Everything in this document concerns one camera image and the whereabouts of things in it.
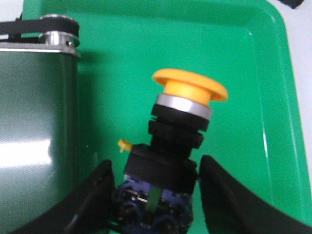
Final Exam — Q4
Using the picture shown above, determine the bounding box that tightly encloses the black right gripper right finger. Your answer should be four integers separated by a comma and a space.
199, 156, 312, 234

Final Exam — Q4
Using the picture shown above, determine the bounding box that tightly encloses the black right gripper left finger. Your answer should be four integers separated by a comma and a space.
11, 160, 115, 234

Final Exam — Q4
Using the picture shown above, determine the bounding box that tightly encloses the yellow mushroom push button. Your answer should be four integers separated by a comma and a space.
109, 68, 229, 234

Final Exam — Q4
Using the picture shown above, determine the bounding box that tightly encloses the green plastic tray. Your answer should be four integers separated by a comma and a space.
23, 0, 312, 224

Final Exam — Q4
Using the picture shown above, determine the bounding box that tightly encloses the green conveyor belt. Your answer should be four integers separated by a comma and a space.
0, 52, 78, 234

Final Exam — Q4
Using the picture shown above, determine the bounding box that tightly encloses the silver conveyor drive pulley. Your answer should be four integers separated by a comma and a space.
39, 14, 81, 59

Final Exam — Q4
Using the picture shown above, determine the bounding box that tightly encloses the black timing belt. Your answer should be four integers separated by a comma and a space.
0, 15, 79, 37

